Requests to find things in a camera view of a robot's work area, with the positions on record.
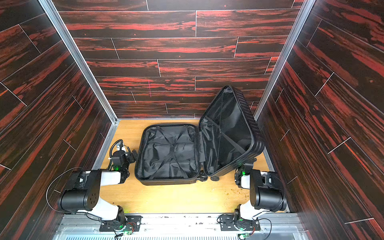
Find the aluminium front rail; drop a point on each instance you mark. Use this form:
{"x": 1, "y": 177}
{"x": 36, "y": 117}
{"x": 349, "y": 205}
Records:
{"x": 183, "y": 227}

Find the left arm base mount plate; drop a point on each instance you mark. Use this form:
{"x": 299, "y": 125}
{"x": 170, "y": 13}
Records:
{"x": 130, "y": 225}

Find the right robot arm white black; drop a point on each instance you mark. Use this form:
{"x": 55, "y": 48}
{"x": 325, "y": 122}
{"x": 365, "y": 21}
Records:
{"x": 267, "y": 194}

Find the aluminium corner post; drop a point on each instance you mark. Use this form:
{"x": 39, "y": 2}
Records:
{"x": 58, "y": 23}
{"x": 292, "y": 38}

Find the black hard-shell suitcase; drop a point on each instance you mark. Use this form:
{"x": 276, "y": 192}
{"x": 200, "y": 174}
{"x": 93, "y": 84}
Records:
{"x": 226, "y": 137}

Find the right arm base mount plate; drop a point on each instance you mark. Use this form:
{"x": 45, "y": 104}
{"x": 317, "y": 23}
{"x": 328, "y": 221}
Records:
{"x": 228, "y": 222}

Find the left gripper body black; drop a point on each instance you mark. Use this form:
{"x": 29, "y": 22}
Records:
{"x": 130, "y": 159}

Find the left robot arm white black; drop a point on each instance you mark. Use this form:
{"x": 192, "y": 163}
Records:
{"x": 82, "y": 192}

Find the right aluminium corner post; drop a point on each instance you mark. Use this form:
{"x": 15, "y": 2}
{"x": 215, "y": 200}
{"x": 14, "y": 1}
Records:
{"x": 292, "y": 38}

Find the left aluminium corner post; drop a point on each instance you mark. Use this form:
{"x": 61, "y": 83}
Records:
{"x": 58, "y": 23}

